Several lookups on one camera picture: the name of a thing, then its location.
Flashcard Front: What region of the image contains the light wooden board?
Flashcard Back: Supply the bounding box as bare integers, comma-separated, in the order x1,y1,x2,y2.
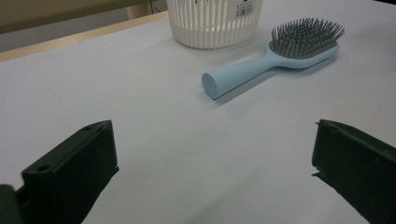
126,3,154,21

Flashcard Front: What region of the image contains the white slotted plastic basket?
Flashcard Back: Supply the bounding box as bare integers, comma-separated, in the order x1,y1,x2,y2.
165,0,264,50

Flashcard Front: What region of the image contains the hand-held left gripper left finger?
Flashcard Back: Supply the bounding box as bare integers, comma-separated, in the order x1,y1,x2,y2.
15,119,120,224

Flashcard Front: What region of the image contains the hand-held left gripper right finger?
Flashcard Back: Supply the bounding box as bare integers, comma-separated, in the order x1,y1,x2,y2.
311,119,396,224

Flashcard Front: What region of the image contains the beige cabinet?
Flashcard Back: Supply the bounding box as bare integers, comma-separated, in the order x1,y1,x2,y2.
0,0,148,35

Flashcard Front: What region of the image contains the light blue hairbrush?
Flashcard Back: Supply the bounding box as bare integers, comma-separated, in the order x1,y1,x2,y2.
201,17,346,101

